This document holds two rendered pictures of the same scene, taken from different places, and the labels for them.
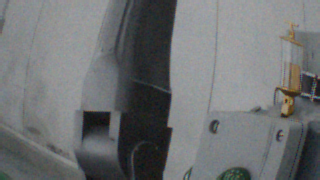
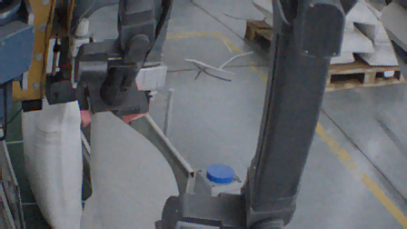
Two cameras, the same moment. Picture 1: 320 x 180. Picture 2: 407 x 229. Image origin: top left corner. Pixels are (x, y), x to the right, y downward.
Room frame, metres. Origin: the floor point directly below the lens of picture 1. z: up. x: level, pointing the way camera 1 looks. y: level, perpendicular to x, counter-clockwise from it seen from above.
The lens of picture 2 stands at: (1.79, 0.57, 1.68)
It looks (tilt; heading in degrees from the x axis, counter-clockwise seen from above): 28 degrees down; 203
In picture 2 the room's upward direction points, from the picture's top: 9 degrees clockwise
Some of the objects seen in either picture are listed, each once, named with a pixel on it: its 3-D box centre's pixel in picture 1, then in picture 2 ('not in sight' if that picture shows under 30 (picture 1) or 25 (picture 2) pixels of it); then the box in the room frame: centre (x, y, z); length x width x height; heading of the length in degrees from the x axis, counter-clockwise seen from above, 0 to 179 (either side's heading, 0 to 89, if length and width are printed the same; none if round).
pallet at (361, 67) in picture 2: not in sight; (340, 52); (-2.54, -0.32, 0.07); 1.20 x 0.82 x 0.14; 146
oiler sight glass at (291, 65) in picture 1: (292, 65); not in sight; (0.62, -0.09, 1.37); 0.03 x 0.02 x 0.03; 54
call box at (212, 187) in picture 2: not in sight; (217, 186); (0.56, 0.10, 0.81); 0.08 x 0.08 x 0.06; 54
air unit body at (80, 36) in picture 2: not in sight; (79, 52); (0.80, -0.15, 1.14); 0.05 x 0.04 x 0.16; 144
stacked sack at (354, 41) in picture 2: not in sight; (332, 34); (-2.18, -0.32, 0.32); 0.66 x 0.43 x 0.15; 146
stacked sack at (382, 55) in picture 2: not in sight; (380, 50); (-2.68, 0.04, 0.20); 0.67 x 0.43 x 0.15; 144
